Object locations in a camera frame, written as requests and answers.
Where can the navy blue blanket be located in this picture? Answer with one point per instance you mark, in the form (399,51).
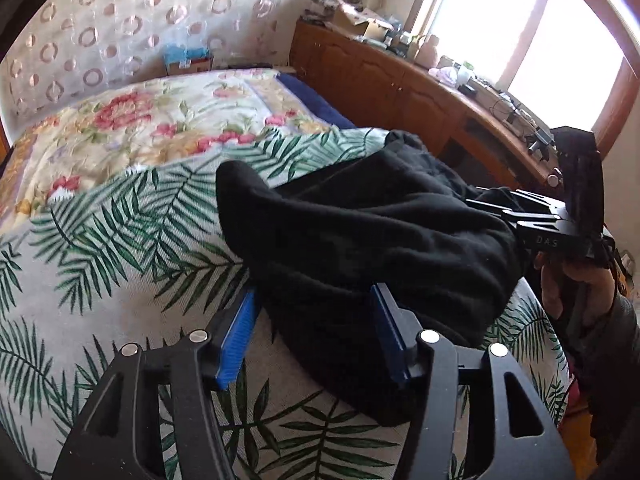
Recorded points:
(317,104)

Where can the black t-shirt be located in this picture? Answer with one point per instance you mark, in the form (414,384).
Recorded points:
(317,245)

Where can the palm leaf print sheet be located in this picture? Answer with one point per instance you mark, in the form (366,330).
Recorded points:
(142,260)

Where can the window frame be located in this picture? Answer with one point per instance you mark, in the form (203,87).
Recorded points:
(570,61)

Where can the pink bottle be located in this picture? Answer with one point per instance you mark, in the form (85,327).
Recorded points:
(427,56)

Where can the floral quilt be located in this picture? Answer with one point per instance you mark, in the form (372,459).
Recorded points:
(144,125)

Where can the cardboard box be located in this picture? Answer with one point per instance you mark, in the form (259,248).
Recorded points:
(365,23)

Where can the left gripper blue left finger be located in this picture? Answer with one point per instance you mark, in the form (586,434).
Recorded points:
(233,345)

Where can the circle pattern curtain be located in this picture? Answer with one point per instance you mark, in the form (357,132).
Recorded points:
(54,52)

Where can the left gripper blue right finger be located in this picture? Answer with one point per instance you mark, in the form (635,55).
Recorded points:
(397,330)

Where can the blue tissue box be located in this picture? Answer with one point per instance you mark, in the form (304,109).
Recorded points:
(182,60)

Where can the wooden sideboard cabinet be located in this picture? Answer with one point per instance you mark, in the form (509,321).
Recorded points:
(372,88)

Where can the right hand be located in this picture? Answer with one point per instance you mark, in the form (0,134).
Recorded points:
(578,287)

